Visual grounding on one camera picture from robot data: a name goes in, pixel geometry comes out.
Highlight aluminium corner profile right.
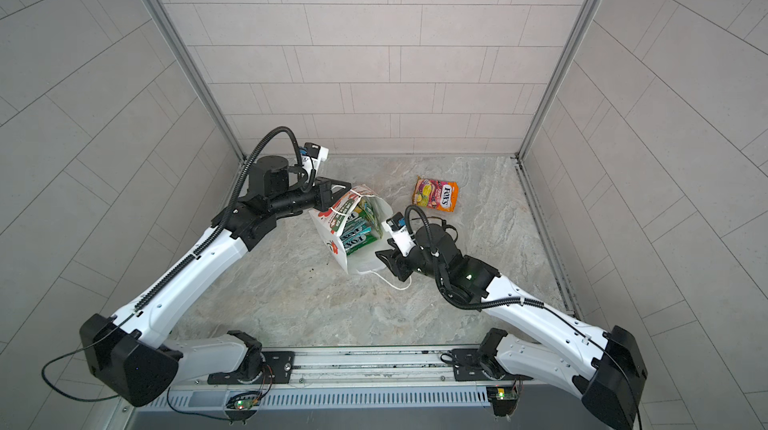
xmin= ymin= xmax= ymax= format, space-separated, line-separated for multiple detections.
xmin=516 ymin=0 xmax=602 ymax=162

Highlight aluminium corner profile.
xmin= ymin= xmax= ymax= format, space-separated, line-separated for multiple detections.
xmin=516 ymin=0 xmax=602 ymax=162
xmin=142 ymin=0 xmax=244 ymax=161

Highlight aluminium corner profile left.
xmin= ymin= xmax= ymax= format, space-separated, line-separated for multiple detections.
xmin=142 ymin=0 xmax=244 ymax=161

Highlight white paper bag red flowers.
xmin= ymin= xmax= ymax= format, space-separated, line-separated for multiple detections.
xmin=309 ymin=184 xmax=412 ymax=291

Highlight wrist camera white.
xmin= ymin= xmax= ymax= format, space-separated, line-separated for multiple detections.
xmin=300 ymin=142 xmax=329 ymax=175
xmin=383 ymin=212 xmax=415 ymax=257

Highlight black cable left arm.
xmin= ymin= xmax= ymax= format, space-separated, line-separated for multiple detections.
xmin=40 ymin=321 xmax=133 ymax=404

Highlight green yellow snack packet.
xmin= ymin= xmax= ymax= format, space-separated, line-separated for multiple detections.
xmin=356 ymin=197 xmax=382 ymax=235

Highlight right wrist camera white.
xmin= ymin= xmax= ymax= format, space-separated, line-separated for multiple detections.
xmin=383 ymin=212 xmax=415 ymax=257

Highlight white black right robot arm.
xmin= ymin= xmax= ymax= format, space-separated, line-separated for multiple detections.
xmin=376 ymin=222 xmax=648 ymax=429

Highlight right green circuit board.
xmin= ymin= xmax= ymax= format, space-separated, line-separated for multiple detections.
xmin=486 ymin=386 xmax=520 ymax=418

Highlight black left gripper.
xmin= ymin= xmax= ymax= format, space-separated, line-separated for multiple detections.
xmin=265 ymin=177 xmax=351 ymax=220

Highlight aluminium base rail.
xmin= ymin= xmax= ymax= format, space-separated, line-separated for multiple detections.
xmin=116 ymin=342 xmax=619 ymax=392

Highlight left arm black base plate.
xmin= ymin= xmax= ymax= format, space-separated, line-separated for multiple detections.
xmin=207 ymin=330 xmax=295 ymax=385

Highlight green circuit board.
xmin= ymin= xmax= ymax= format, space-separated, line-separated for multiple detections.
xmin=486 ymin=386 xmax=520 ymax=418
xmin=225 ymin=391 xmax=264 ymax=411

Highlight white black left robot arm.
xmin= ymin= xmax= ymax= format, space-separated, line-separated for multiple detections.
xmin=80 ymin=156 xmax=351 ymax=407

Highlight white slotted cable duct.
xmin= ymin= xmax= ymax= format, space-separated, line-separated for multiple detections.
xmin=141 ymin=385 xmax=490 ymax=413

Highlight orange pink snack packet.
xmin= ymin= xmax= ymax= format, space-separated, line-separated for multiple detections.
xmin=412 ymin=177 xmax=459 ymax=212

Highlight green red snack packet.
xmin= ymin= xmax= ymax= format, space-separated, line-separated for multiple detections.
xmin=341 ymin=217 xmax=371 ymax=244

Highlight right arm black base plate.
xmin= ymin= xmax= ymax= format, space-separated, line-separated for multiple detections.
xmin=440 ymin=328 xmax=522 ymax=382

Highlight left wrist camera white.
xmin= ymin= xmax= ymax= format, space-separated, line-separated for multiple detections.
xmin=300 ymin=142 xmax=329 ymax=175

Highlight left green circuit board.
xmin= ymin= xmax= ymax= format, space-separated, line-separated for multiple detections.
xmin=225 ymin=391 xmax=264 ymax=411

